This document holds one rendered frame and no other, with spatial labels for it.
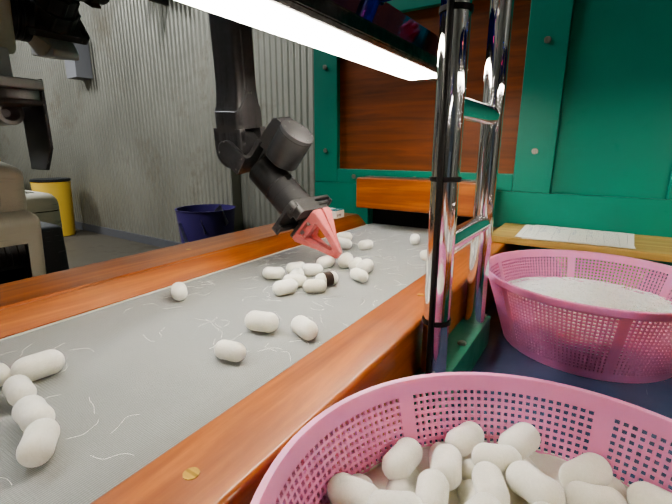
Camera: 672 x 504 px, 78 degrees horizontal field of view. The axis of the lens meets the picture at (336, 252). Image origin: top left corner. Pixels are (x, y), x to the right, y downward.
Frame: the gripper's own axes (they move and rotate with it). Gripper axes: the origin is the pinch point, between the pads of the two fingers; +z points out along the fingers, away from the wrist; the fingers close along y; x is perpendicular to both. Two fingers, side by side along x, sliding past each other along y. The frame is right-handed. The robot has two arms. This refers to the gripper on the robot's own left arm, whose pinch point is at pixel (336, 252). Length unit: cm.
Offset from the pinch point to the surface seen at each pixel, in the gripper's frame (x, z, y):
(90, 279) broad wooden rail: 11.8, -13.9, -28.6
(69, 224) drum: 342, -300, 157
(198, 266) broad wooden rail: 10.9, -10.8, -14.5
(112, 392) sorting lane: -1.1, 5.0, -38.8
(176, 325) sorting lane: 3.3, 0.0, -28.1
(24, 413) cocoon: -2.8, 4.2, -44.6
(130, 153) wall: 223, -277, 180
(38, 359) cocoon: 1.7, -1.2, -41.0
